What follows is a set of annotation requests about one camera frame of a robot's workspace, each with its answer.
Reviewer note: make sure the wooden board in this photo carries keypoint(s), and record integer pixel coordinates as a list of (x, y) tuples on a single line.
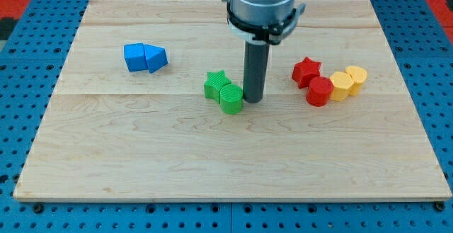
[(113, 136)]

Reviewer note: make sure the red star block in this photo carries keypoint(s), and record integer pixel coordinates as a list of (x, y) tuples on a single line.
[(305, 71)]

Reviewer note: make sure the yellow hexagon block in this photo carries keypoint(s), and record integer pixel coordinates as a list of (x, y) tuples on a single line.
[(342, 85)]

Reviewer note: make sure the blue triangular prism block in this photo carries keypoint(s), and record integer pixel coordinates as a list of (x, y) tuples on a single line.
[(155, 57)]

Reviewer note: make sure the red cylinder block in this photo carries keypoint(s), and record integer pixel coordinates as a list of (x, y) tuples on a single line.
[(319, 91)]

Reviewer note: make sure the blue cube block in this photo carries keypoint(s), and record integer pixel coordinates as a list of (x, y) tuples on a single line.
[(135, 57)]

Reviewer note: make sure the green cylinder block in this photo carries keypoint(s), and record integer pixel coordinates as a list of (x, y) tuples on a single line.
[(231, 99)]

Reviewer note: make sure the yellow cylinder block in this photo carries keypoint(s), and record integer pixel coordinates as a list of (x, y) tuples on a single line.
[(359, 77)]

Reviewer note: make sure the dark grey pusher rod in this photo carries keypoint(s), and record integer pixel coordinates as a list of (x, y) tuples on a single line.
[(254, 71)]

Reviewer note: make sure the green star block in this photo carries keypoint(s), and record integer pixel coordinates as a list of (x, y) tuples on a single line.
[(214, 84)]

